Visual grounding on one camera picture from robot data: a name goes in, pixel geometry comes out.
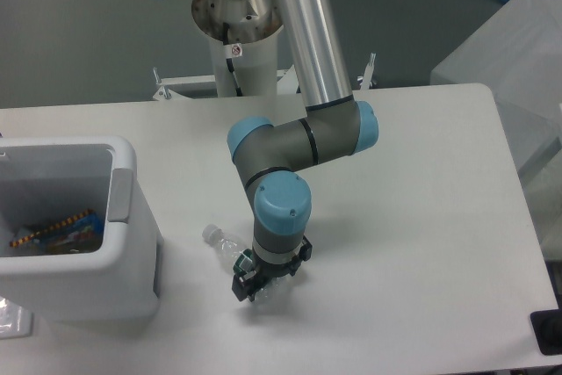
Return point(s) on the clear plastic bag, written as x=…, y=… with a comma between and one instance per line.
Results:
x=15, y=321

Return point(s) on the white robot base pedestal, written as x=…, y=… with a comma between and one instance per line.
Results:
x=242, y=37

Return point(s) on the white metal mounting frame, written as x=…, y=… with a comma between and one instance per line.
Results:
x=206, y=87

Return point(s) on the white translucent side table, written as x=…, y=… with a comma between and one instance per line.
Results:
x=517, y=55

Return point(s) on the crushed clear plastic bottle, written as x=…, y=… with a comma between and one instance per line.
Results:
x=233, y=254

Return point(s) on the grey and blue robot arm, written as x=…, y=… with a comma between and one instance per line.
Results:
x=269, y=158

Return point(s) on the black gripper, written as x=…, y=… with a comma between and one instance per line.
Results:
x=246, y=284

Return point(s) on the black device at table edge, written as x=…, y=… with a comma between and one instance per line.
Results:
x=547, y=328

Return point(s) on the white trash can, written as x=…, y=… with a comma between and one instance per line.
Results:
x=47, y=179

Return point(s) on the blue snack wrapper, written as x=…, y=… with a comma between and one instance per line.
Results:
x=76, y=234

